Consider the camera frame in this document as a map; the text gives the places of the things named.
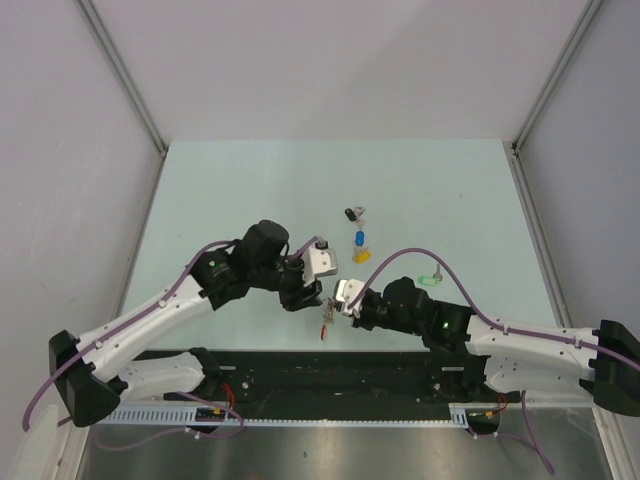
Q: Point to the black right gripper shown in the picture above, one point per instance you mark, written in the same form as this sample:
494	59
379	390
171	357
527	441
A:
361	322

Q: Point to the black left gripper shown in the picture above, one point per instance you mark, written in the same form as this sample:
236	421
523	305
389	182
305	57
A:
301	297

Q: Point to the red handled metal keyring holder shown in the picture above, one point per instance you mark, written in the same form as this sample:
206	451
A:
331	309

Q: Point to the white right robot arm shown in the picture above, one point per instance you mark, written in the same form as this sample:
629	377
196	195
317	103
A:
601	364

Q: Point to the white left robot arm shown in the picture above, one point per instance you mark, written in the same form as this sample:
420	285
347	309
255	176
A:
95	372

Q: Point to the yellow key tag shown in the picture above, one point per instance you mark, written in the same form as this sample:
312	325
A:
362	257

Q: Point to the green key tag with key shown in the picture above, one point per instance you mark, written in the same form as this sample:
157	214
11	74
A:
433	279

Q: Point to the black key fob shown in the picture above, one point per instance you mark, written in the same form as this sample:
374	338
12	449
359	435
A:
351	215

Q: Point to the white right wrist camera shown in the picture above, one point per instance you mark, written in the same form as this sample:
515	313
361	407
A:
348	296

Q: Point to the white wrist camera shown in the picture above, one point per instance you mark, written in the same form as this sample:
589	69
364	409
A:
319	260
348	296

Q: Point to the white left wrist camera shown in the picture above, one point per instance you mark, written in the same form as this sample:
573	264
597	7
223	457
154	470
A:
319	260

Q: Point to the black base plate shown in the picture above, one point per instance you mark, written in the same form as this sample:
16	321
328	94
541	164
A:
352	385

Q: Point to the white slotted cable duct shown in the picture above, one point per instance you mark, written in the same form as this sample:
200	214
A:
205	417

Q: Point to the aluminium frame post left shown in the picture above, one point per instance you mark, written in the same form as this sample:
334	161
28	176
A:
115	61

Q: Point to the aluminium frame post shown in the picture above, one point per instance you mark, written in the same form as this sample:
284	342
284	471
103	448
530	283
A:
559	69
115	61

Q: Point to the aluminium frame post right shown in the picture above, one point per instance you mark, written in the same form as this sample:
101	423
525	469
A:
559	69

